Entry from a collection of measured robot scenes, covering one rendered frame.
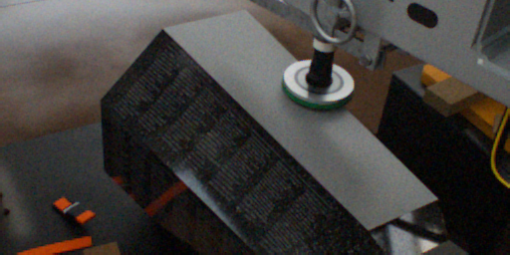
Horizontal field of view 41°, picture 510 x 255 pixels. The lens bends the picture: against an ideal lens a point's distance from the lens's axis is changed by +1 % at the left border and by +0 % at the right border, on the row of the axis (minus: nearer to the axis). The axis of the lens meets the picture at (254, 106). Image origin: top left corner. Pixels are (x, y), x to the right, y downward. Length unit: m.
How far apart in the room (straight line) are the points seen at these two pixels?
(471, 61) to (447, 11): 0.12
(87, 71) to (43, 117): 0.41
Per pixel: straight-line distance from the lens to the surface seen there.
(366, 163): 1.85
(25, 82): 3.47
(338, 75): 2.08
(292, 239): 1.76
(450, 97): 2.14
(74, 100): 3.33
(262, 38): 2.29
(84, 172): 2.91
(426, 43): 1.63
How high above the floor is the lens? 1.99
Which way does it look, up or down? 37 degrees down
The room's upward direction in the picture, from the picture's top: 7 degrees clockwise
